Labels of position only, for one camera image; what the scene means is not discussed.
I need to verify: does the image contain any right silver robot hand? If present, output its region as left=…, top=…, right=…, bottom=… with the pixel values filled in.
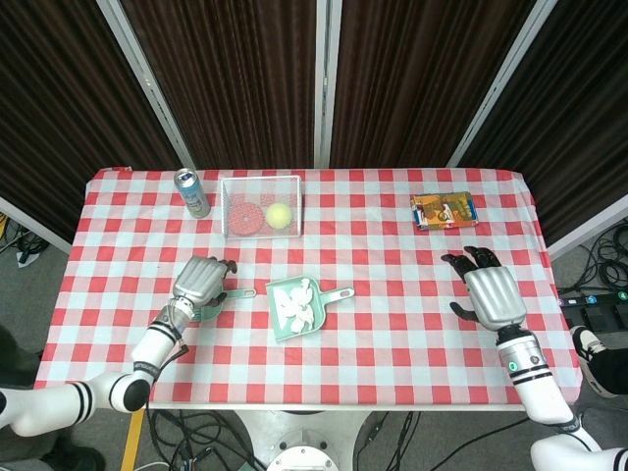
left=440, top=245, right=529, bottom=331

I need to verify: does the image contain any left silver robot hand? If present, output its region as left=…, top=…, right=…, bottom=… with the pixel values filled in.
left=170, top=254, right=238, bottom=315

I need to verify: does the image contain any green hand brush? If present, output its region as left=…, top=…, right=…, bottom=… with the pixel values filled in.
left=188, top=288, right=257, bottom=324

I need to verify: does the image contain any paper scrap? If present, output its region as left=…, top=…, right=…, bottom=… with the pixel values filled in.
left=292, top=277, right=318, bottom=303
left=288, top=314, right=316, bottom=336
left=279, top=296, right=315, bottom=320

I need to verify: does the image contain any green dustpan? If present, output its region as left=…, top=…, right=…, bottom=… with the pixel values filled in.
left=265, top=274, right=355, bottom=343

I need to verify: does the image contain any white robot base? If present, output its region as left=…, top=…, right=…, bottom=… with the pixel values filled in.
left=230, top=409, right=379, bottom=471

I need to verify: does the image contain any blue drink can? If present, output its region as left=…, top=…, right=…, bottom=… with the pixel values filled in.
left=174, top=167, right=212, bottom=218

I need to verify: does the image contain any orange snack packet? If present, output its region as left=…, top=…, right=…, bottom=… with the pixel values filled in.
left=410, top=190, right=480, bottom=232

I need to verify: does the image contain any white black sneaker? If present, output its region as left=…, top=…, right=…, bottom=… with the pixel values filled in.
left=570, top=325, right=620, bottom=398

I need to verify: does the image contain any yellow tennis ball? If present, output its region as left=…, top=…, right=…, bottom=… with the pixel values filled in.
left=265, top=202, right=294, bottom=231

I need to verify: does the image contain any red white checkered tablecloth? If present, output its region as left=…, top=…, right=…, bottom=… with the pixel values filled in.
left=33, top=167, right=585, bottom=411

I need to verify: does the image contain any black trouser leg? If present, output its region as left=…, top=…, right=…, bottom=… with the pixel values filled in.
left=586, top=341, right=628, bottom=393

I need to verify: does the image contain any dark brown partition panel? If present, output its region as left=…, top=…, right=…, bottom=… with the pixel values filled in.
left=120, top=0, right=320, bottom=169
left=460, top=0, right=628, bottom=245
left=0, top=0, right=183, bottom=242
left=331, top=0, right=537, bottom=169

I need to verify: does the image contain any black shoe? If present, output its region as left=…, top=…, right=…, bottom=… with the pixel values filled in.
left=41, top=444, right=107, bottom=471

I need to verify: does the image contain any black floor cable bundle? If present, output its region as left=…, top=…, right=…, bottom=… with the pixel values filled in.
left=146, top=409, right=269, bottom=471
left=352, top=410, right=424, bottom=471
left=571, top=220, right=628, bottom=291
left=0, top=215, right=50, bottom=266

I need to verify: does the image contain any aluminium partition rail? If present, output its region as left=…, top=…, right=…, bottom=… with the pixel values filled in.
left=547, top=193, right=628, bottom=260
left=0, top=195, right=74, bottom=255

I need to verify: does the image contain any white wire mesh basket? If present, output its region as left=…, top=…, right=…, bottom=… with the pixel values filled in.
left=219, top=175, right=305, bottom=240

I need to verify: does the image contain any aluminium partition post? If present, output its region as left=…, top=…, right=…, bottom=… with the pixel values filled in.
left=445, top=0, right=560, bottom=169
left=313, top=0, right=343, bottom=168
left=95, top=0, right=197, bottom=172

